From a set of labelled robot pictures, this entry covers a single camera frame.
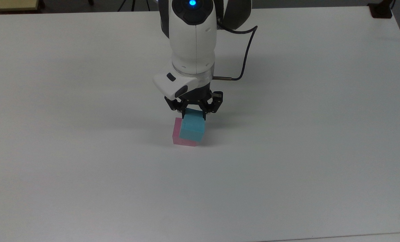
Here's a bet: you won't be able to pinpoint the pink cube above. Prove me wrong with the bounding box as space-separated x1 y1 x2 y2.
172 117 200 147

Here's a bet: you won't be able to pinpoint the black table clamp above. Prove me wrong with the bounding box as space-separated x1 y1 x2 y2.
368 0 396 19

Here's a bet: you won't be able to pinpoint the blue cube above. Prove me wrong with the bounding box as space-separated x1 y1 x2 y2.
179 108 206 142

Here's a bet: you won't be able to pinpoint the wooden furniture piece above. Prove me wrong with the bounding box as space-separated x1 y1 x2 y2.
0 0 41 13

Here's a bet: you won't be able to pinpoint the black tripod legs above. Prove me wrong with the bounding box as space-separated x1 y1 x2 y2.
117 0 151 12

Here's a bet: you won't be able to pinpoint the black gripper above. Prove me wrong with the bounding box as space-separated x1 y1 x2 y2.
164 84 224 121

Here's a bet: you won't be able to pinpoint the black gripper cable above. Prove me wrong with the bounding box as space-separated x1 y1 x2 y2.
213 18 258 82

